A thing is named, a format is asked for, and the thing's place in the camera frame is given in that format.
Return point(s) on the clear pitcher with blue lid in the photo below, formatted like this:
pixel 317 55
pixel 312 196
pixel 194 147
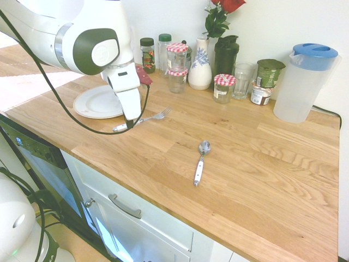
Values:
pixel 300 82

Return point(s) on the spice jar green lid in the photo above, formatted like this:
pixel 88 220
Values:
pixel 147 58

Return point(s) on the dark green shaker bottle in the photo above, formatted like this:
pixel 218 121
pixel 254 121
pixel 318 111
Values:
pixel 225 60

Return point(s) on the white gold-rimmed dinner plate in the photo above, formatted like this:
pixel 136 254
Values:
pixel 92 103

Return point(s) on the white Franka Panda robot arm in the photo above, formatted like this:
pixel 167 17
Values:
pixel 41 32

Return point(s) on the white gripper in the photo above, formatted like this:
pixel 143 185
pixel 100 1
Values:
pixel 129 92

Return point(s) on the white yoghurt pot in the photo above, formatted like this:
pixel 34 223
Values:
pixel 260 95

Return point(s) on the white vase with blue print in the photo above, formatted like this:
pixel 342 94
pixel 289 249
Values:
pixel 200 71

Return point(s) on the clear glass tumbler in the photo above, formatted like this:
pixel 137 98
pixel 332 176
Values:
pixel 242 82

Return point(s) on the clear bottle with green cap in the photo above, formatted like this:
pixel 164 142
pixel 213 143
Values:
pixel 163 54

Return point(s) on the tall jar red checked lid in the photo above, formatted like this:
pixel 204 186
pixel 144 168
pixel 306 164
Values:
pixel 176 57

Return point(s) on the labelled jar red checked lid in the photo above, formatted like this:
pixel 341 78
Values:
pixel 224 90

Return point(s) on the short jar red checked lid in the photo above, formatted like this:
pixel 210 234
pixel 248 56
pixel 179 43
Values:
pixel 177 82

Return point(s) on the silver cabinet knob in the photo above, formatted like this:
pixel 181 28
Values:
pixel 89 202

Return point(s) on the red roses with green leaves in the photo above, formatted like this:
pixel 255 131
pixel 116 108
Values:
pixel 216 23

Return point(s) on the red wrist camera mount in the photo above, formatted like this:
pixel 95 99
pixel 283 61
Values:
pixel 144 77

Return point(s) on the green plastic pot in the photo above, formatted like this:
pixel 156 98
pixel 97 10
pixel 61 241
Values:
pixel 270 72

